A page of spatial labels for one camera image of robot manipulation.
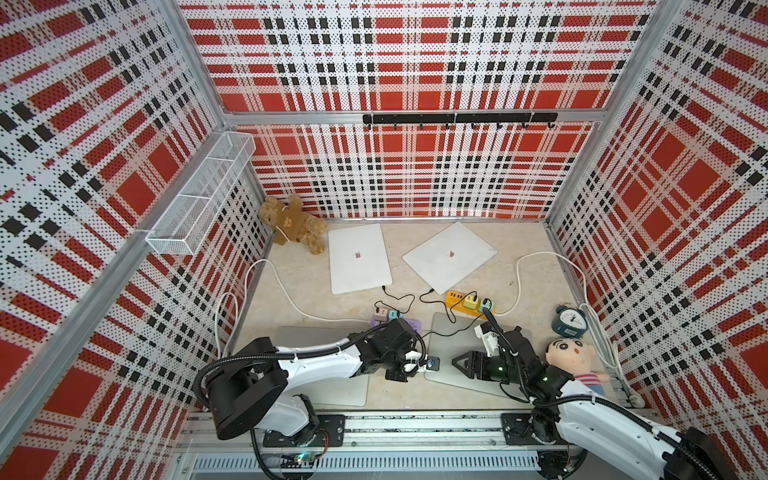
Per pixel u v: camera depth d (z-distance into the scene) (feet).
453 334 2.87
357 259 3.55
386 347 2.10
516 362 2.10
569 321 2.91
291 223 3.64
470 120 2.98
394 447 2.37
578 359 2.52
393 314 2.83
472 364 2.38
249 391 1.39
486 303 2.88
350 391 2.61
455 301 3.15
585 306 3.23
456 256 3.63
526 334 2.97
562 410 1.87
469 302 2.97
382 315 2.86
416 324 3.04
